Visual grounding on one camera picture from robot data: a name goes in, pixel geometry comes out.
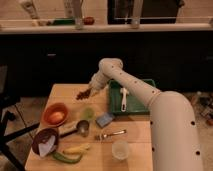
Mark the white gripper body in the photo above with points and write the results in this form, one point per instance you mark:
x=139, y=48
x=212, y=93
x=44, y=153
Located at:
x=98, y=82

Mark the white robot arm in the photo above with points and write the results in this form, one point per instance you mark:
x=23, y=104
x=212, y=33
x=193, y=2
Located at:
x=174, y=134

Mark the light green cup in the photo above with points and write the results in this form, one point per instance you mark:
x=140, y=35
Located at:
x=88, y=114

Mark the metal measuring cup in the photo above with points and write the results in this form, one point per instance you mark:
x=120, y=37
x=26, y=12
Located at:
x=81, y=128

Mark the clear plastic cup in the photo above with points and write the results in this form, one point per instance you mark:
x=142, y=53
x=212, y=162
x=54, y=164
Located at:
x=120, y=150

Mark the white brush in tray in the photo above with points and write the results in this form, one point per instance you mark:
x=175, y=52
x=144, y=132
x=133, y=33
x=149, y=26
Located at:
x=124, y=93

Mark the blue sponge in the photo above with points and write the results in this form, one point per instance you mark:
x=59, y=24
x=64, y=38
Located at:
x=104, y=119

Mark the green tray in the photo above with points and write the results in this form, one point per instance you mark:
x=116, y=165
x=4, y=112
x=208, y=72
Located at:
x=133, y=105

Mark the orange bowl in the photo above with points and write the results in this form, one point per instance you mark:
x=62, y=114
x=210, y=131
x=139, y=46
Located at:
x=56, y=107

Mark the orange fruit in bowl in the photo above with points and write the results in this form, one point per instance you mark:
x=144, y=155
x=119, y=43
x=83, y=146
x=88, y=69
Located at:
x=56, y=117

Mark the red object on shelf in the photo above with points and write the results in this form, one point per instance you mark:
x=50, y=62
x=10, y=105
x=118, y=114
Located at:
x=88, y=20

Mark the yellow banana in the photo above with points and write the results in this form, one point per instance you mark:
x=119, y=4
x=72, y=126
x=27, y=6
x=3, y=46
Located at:
x=78, y=149

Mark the green object on shelf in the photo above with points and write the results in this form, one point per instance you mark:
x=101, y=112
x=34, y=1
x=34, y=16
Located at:
x=63, y=21

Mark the dark brown bowl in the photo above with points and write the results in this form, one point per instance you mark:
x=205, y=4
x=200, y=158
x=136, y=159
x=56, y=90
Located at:
x=43, y=136

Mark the green pepper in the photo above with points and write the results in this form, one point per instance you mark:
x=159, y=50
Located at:
x=60, y=157

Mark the white paper piece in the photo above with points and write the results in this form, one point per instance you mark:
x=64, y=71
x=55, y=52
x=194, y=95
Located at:
x=46, y=147

